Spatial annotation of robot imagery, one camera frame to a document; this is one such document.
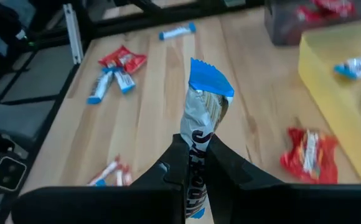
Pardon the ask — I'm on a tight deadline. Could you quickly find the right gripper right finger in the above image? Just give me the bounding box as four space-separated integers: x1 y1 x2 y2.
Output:
205 133 361 224

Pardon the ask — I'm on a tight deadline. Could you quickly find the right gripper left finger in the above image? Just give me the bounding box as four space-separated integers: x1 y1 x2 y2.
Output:
11 133 190 224

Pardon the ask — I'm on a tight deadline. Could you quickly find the white red candy roll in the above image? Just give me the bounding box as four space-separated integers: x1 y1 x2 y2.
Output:
87 154 121 187
115 169 124 187
123 164 134 187

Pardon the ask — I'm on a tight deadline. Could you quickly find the red candy pack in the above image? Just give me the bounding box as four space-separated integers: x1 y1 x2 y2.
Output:
111 45 148 75
279 126 339 185
98 55 119 68
295 4 317 22
312 0 355 18

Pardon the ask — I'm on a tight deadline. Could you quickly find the yellow plastic bin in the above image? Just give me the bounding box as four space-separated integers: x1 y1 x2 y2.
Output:
298 17 361 184

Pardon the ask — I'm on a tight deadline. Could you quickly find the dark grey plastic bin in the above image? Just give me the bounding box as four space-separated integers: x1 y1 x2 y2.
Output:
263 0 361 47

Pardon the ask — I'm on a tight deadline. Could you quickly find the silver aluminium bar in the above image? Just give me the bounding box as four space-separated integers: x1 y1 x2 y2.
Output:
62 3 85 65

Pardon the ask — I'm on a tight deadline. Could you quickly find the dark floor equipment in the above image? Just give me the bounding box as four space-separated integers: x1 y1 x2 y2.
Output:
0 0 40 94

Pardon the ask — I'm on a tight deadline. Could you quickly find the small black camera box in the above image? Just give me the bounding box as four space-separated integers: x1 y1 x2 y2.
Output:
0 155 28 191

